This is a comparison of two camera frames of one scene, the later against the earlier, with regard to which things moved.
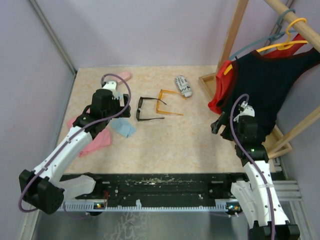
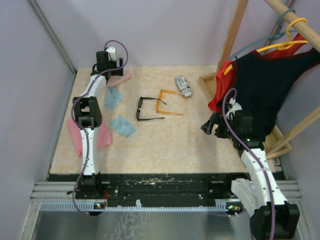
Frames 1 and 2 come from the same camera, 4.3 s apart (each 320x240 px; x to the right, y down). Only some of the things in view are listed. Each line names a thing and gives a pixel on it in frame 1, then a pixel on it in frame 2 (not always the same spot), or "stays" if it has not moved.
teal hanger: [274, 35] stays
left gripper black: [122, 111] -> [118, 71]
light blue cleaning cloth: [124, 126] stays
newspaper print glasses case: [183, 86] stays
